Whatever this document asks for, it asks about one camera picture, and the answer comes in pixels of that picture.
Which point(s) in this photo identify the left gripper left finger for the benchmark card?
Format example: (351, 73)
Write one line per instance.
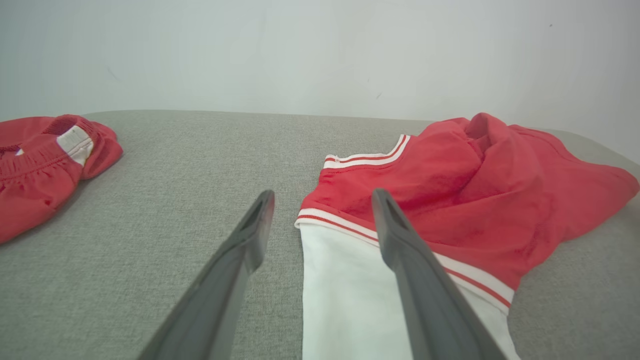
(220, 295)

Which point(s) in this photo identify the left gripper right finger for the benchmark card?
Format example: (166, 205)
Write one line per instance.
(430, 300)

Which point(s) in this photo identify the red white-sleeved jersey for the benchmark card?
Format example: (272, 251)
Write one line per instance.
(475, 200)

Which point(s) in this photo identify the red elastic-waist shorts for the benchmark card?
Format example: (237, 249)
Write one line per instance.
(35, 180)

